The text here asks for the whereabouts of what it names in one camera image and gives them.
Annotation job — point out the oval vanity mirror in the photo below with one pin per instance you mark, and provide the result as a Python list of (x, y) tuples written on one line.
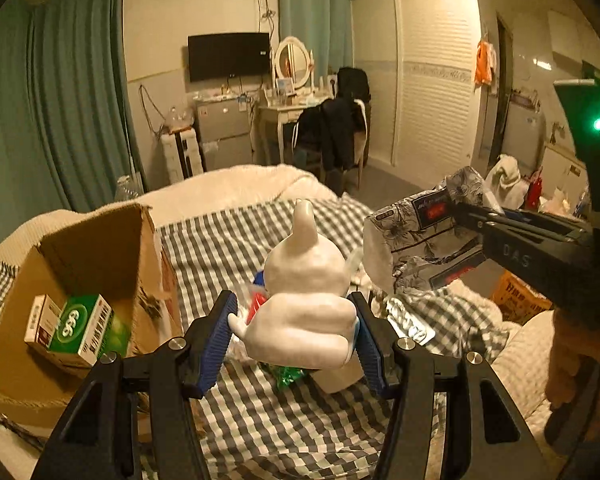
[(292, 60)]

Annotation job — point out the cardboard box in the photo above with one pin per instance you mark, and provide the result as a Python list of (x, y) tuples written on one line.
[(95, 255)]

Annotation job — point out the white chair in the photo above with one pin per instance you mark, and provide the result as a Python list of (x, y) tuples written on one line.
[(363, 130)]

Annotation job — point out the red and blue packet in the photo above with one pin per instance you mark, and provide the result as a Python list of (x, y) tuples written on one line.
[(257, 305)]

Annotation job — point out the white towel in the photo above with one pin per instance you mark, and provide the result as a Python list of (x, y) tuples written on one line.
[(505, 175)]

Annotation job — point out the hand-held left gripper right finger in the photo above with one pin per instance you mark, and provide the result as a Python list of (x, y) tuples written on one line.
[(372, 355)]

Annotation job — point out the white and red small box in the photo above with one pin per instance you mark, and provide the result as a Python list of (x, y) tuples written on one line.
[(40, 325)]

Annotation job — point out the yellow printed bag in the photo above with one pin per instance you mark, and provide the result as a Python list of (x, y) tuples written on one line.
[(517, 297)]

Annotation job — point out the black television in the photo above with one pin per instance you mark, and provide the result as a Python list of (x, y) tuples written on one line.
[(227, 57)]

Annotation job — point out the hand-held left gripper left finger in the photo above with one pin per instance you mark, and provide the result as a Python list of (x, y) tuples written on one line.
[(220, 345)]

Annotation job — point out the white sliding wardrobe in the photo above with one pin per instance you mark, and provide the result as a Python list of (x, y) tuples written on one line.
[(430, 85)]

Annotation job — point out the checked blanket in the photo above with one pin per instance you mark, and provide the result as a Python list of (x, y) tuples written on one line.
[(260, 425)]

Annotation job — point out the grey small fridge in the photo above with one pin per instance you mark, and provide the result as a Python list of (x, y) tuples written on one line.
[(225, 135)]

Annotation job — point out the clear water jug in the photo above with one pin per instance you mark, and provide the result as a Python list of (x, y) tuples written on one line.
[(129, 187)]

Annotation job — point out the green medicine box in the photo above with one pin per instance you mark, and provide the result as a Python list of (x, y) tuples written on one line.
[(87, 330)]

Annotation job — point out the orange hanging cloth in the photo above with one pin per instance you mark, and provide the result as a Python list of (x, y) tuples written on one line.
[(485, 62)]

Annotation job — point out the narrow green curtain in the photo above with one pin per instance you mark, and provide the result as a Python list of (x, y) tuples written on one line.
[(300, 5)]

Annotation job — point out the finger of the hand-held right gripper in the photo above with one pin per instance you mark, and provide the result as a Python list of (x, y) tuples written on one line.
[(520, 222)]

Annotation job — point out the silver blister pack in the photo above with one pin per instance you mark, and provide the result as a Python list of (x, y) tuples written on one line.
[(410, 322)]

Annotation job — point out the wide green curtain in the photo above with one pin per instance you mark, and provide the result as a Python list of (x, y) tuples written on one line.
[(65, 110)]

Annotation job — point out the red bottle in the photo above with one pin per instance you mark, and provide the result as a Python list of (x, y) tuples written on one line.
[(534, 192)]

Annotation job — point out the white ceramic figurine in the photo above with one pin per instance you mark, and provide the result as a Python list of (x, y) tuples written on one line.
[(300, 305)]

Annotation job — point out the person's right hand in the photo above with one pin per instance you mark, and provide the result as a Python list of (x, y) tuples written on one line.
[(575, 355)]

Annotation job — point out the green plastic packet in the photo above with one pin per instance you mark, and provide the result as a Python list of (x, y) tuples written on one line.
[(287, 376)]

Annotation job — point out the black backpack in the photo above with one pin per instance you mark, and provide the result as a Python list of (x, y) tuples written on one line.
[(352, 82)]

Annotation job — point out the white dressing table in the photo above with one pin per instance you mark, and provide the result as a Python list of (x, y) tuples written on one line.
[(275, 115)]

